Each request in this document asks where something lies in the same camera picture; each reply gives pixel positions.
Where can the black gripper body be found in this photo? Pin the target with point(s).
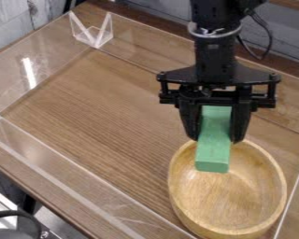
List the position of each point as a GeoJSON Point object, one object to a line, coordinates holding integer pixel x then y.
{"type": "Point", "coordinates": [218, 80]}

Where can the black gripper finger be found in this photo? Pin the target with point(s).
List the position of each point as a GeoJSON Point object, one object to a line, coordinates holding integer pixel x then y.
{"type": "Point", "coordinates": [241, 118]}
{"type": "Point", "coordinates": [190, 116]}

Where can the green rectangular block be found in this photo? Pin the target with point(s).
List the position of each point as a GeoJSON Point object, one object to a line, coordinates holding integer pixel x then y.
{"type": "Point", "coordinates": [214, 140]}

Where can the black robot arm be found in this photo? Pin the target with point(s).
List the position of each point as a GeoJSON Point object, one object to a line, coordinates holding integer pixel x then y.
{"type": "Point", "coordinates": [218, 17]}

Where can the brown wooden bowl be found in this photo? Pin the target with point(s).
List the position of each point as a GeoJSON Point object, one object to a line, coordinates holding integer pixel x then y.
{"type": "Point", "coordinates": [234, 205]}

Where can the clear acrylic tray wall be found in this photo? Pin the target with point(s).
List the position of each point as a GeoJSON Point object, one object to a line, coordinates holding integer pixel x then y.
{"type": "Point", "coordinates": [86, 137]}

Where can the clear acrylic corner bracket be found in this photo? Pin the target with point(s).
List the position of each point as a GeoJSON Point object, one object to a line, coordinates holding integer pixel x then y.
{"type": "Point", "coordinates": [94, 36]}

